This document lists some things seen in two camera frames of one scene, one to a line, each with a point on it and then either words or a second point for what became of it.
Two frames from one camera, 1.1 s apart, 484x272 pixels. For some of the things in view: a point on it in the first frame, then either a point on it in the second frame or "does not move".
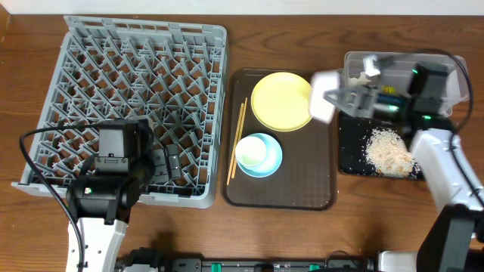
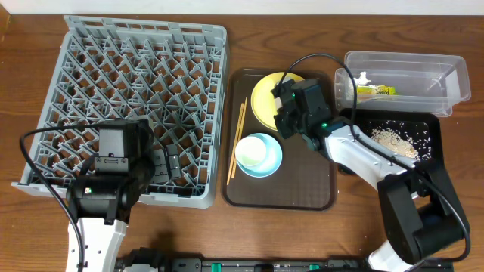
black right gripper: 367,97 -> 281,120
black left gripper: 166,164 does not move
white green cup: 250,150 does not move
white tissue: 361,80 does not move
